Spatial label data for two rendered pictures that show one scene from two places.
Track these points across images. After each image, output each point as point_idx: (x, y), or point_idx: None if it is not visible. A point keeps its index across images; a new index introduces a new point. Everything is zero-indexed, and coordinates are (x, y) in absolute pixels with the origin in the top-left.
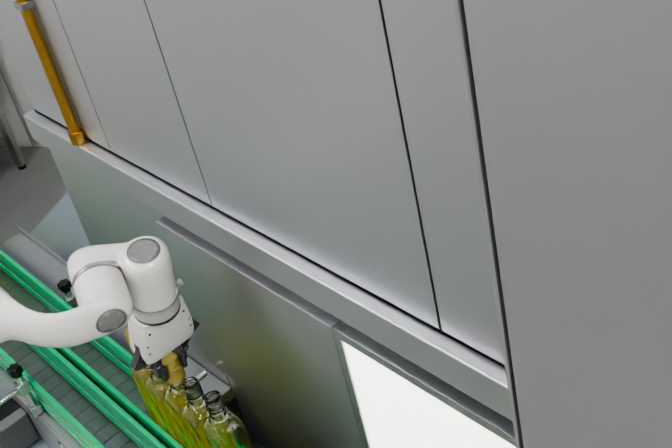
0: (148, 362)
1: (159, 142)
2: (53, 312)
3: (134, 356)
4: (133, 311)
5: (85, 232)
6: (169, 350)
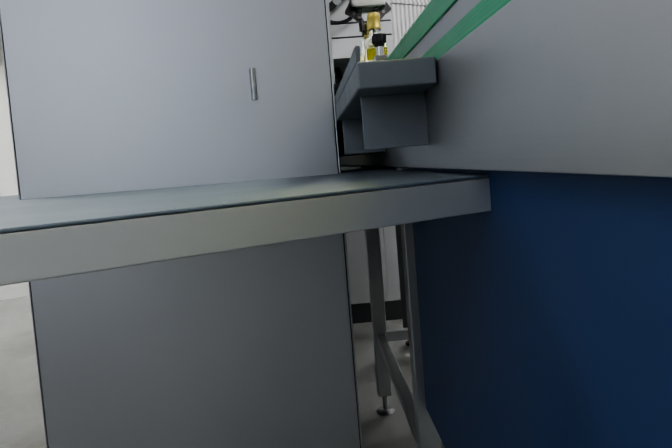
0: (382, 8)
1: None
2: None
3: (386, 3)
4: None
5: None
6: (369, 11)
